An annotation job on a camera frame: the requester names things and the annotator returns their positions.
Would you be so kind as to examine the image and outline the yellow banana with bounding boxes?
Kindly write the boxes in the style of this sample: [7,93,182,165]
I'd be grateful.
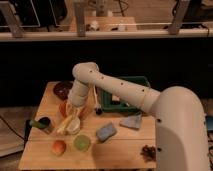
[56,115,74,134]

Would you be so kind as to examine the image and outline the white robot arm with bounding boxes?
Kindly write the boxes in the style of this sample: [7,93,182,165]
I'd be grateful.
[68,62,211,171]

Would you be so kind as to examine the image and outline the white paper cup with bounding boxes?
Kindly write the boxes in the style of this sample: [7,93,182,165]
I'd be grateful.
[64,117,80,135]

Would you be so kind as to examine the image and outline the green plastic cup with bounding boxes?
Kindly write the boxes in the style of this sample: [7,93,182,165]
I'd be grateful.
[74,135,91,151]

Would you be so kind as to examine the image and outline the orange bowl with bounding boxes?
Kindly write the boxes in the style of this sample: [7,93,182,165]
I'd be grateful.
[59,100,89,119]

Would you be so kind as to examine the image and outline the dark brown bowl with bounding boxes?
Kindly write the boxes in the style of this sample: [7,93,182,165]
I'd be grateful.
[53,81,73,100]

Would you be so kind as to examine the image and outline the green plastic tray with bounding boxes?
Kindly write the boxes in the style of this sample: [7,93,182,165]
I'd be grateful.
[99,76,150,113]

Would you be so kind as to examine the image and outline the blue sponge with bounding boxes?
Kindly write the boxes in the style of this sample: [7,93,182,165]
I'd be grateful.
[96,123,117,142]

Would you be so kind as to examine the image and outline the orange fruit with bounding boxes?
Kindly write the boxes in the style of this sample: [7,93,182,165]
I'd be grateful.
[51,140,66,156]

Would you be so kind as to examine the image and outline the wooden block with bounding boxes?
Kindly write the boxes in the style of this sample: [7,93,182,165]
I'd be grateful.
[112,95,120,104]

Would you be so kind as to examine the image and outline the green marker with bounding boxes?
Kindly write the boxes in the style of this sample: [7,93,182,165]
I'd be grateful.
[29,120,46,129]

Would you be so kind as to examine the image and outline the grey blue cloth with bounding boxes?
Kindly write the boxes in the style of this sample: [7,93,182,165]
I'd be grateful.
[120,112,142,130]

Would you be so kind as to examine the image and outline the bunch of dark grapes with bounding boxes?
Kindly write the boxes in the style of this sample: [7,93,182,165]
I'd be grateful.
[141,145,156,162]

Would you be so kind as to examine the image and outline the blue device on floor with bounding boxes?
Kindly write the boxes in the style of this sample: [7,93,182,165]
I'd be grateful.
[205,116,213,131]

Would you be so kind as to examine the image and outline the white handled brush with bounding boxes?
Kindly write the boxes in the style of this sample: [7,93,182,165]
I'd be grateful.
[93,86,102,115]

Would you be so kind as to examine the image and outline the white horizontal rail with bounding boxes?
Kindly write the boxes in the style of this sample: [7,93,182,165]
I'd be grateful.
[0,29,213,42]

